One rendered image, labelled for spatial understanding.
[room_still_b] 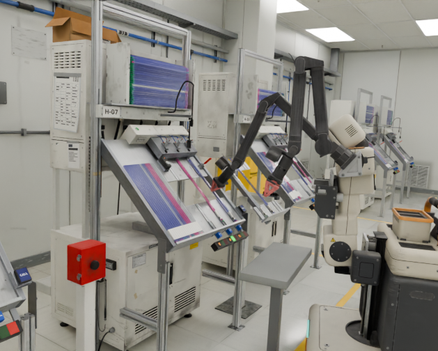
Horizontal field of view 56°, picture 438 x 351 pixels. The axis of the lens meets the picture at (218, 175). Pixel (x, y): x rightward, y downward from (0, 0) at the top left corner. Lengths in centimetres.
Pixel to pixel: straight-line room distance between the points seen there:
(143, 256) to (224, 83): 175
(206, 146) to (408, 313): 219
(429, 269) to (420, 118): 778
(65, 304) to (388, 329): 181
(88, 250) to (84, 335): 38
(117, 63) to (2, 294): 135
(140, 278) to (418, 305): 139
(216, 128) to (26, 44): 166
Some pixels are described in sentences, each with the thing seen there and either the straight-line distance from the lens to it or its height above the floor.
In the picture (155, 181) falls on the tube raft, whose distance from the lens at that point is 227.
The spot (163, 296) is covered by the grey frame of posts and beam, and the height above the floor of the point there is 48.
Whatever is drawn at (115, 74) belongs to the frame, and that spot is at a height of 155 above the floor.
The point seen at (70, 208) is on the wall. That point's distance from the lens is 408.
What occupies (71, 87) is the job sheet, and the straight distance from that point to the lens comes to 247.
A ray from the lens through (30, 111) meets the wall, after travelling 376.
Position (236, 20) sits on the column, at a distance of 584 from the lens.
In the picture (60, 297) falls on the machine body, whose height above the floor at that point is 21.
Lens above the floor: 133
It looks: 8 degrees down
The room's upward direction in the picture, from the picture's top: 3 degrees clockwise
